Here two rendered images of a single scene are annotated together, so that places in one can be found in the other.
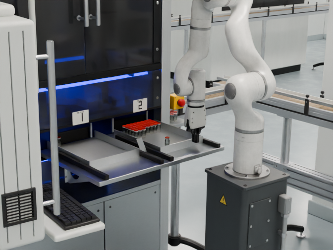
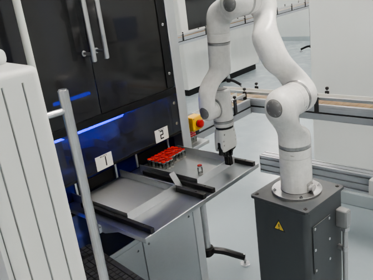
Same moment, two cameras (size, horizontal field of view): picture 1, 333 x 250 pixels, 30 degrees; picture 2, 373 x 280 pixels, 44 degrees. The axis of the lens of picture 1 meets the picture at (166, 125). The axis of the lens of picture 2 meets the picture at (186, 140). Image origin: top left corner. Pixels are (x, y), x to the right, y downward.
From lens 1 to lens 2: 0.92 m
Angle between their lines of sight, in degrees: 6
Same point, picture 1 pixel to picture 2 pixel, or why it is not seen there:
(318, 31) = not seen: hidden behind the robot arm
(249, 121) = (297, 137)
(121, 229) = (162, 262)
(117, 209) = (156, 244)
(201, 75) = (227, 94)
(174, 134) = (201, 157)
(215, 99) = not seen: hidden behind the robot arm
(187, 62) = (211, 83)
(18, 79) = (29, 150)
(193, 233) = (219, 237)
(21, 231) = not seen: outside the picture
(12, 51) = (12, 115)
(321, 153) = (318, 141)
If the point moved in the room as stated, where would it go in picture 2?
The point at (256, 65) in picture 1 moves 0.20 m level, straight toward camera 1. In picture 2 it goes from (294, 74) to (308, 88)
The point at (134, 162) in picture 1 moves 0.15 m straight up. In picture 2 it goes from (174, 201) to (168, 166)
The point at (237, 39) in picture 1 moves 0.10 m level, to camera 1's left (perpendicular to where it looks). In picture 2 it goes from (270, 49) to (242, 53)
